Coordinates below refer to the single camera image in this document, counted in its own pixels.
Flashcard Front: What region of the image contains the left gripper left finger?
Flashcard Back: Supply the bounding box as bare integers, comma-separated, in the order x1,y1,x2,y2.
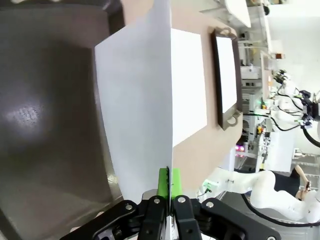
59,167,172,240

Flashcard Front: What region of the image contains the person in black top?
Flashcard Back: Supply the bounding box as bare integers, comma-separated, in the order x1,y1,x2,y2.
274,164,312,201

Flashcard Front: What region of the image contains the white A4 paper sheet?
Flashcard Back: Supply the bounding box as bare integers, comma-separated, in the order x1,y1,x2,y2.
94,0,174,201
215,36,238,115

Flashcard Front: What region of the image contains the brown plastic serving tray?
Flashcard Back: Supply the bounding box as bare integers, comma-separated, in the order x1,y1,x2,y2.
210,26,244,131
0,0,126,240

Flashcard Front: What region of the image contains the white rounded table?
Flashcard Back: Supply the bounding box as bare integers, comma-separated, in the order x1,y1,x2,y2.
223,0,252,28

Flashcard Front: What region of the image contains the white A4 paper stack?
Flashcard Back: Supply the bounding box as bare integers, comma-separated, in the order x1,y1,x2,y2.
170,28,208,147

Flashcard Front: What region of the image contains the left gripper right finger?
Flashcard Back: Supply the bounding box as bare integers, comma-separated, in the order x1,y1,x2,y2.
171,167,281,240

